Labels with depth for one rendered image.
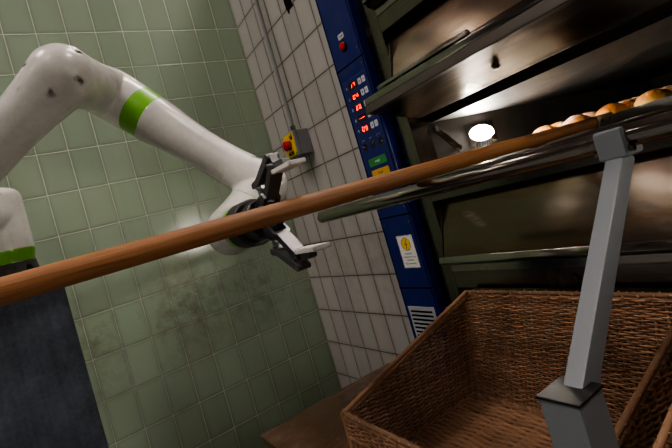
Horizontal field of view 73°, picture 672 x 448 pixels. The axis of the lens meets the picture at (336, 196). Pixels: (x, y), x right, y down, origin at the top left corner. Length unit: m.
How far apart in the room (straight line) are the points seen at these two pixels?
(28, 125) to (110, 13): 1.16
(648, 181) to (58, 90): 1.14
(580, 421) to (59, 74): 0.96
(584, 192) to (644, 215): 0.13
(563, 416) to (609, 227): 0.20
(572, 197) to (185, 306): 1.42
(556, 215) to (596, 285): 0.61
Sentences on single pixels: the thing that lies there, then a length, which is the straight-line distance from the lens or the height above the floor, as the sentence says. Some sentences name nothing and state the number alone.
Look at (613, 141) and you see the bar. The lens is 0.62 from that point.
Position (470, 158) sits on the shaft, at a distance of 0.93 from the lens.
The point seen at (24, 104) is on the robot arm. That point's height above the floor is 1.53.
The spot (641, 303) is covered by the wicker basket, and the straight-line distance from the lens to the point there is 1.07.
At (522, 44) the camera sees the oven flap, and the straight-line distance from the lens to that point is 1.02.
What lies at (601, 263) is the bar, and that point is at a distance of 0.54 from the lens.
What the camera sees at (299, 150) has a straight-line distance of 1.77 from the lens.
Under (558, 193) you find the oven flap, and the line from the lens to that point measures 1.13.
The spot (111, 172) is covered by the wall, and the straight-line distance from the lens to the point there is 1.92.
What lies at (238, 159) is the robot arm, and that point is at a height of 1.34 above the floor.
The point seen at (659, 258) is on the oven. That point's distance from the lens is 1.06.
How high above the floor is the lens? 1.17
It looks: 1 degrees up
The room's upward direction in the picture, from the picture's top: 16 degrees counter-clockwise
